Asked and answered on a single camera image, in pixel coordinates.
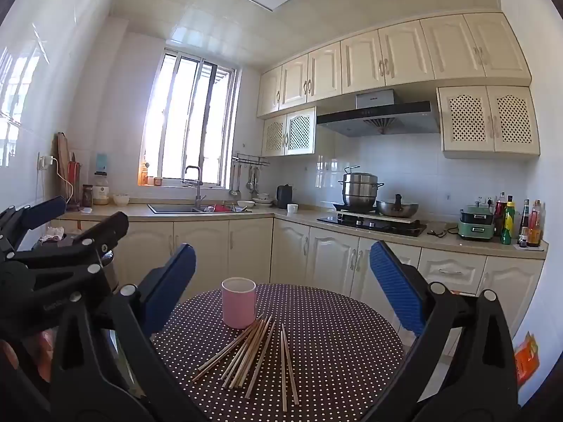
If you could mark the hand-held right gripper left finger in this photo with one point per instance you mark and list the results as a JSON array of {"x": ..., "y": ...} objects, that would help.
[{"x": 173, "y": 281}]

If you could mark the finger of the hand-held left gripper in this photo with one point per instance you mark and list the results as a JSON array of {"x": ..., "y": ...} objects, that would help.
[
  {"x": 101, "y": 233},
  {"x": 44, "y": 211}
]

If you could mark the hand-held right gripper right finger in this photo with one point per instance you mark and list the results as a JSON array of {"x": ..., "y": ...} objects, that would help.
[{"x": 398, "y": 281}]

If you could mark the pink cup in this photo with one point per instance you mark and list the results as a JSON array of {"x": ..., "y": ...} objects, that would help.
[{"x": 237, "y": 307}]

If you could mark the bundle of wooden chopsticks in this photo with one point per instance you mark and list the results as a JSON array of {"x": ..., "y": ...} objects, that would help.
[{"x": 246, "y": 351}]

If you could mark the hanging steel utensils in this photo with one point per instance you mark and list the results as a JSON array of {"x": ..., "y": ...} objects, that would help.
[{"x": 251, "y": 182}]

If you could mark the small dark jar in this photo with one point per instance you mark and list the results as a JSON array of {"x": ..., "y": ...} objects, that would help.
[{"x": 87, "y": 197}]

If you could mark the white bowl beside jar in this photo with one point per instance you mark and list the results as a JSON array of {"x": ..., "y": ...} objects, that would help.
[{"x": 122, "y": 200}]

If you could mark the silver electric appliance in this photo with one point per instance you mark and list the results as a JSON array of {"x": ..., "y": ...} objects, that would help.
[{"x": 111, "y": 272}]

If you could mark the large jar with white label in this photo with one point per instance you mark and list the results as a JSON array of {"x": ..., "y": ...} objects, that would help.
[{"x": 101, "y": 191}]

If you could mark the wooden cutting board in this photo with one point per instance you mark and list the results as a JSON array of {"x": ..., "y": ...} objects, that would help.
[{"x": 62, "y": 158}]

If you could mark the black cooktop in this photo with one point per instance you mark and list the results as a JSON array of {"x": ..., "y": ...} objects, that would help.
[{"x": 374, "y": 227}]

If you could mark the pale board under pots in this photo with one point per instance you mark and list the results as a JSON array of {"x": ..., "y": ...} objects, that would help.
[{"x": 409, "y": 220}]

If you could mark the blue packet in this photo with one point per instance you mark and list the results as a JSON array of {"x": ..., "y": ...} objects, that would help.
[{"x": 102, "y": 162}]

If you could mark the orange bottle on sill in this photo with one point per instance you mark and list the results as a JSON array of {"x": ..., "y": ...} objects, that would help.
[{"x": 143, "y": 176}]

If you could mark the steel wok with lid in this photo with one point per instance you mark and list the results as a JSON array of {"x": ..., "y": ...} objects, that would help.
[{"x": 396, "y": 210}]

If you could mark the steel kitchen sink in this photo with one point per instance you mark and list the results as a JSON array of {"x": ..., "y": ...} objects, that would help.
[{"x": 171, "y": 208}]

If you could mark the red item in sink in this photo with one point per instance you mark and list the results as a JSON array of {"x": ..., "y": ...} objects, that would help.
[{"x": 222, "y": 208}]

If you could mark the steel faucet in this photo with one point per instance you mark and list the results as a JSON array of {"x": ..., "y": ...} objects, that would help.
[{"x": 199, "y": 193}]

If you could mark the green electric cooker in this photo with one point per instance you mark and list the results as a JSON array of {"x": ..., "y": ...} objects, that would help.
[{"x": 475, "y": 228}]

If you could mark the stainless steel steamer pot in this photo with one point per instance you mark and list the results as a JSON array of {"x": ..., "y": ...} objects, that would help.
[{"x": 358, "y": 189}]

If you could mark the round polka-dot table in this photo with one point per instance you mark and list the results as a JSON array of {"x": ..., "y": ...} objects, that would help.
[{"x": 330, "y": 360}]

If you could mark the white bowl by sink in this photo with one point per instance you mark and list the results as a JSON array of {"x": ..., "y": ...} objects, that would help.
[{"x": 245, "y": 205}]

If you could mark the hanging steel ladle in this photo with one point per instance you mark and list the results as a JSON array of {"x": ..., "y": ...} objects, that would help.
[{"x": 234, "y": 191}]

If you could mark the beige kitchen countertop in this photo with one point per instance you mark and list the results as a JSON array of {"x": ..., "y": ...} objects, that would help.
[{"x": 308, "y": 217}]

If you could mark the stacked white dishes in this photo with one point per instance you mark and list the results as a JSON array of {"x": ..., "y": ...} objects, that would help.
[{"x": 263, "y": 201}]

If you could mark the dark bottle with red cap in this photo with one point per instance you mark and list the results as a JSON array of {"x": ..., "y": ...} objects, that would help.
[{"x": 499, "y": 215}]

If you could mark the yellow green bottle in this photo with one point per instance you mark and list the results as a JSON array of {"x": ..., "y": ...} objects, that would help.
[{"x": 509, "y": 224}]

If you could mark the small white cup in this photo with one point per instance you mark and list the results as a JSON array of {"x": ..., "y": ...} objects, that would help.
[{"x": 293, "y": 209}]

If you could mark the dark sauce bottle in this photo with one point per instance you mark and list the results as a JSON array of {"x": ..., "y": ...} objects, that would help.
[{"x": 523, "y": 228}]

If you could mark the black electric kettle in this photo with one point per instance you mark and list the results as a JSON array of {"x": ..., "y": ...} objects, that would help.
[{"x": 284, "y": 198}]

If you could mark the kitchen window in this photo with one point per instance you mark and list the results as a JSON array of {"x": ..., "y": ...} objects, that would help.
[{"x": 189, "y": 118}]

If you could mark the orange sauce bottle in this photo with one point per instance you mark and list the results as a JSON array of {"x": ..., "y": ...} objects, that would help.
[{"x": 535, "y": 228}]

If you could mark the orange food packet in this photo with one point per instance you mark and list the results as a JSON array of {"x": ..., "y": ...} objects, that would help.
[{"x": 525, "y": 358}]

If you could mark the black range hood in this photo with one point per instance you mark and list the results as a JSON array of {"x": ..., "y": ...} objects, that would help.
[{"x": 396, "y": 118}]

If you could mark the wide lattice door cabinet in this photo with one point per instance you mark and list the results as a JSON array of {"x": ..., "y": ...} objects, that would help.
[{"x": 466, "y": 118}]

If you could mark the small lattice door cabinet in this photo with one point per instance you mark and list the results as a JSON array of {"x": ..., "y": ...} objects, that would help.
[{"x": 299, "y": 132}]

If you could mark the wall socket with white charger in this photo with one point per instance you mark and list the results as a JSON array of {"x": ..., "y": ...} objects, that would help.
[{"x": 45, "y": 161}]

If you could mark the wall utensil rail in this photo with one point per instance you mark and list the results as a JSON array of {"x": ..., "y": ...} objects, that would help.
[{"x": 250, "y": 159}]

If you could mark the cream upper wall cabinets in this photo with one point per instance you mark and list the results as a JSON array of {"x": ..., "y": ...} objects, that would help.
[{"x": 365, "y": 61}]

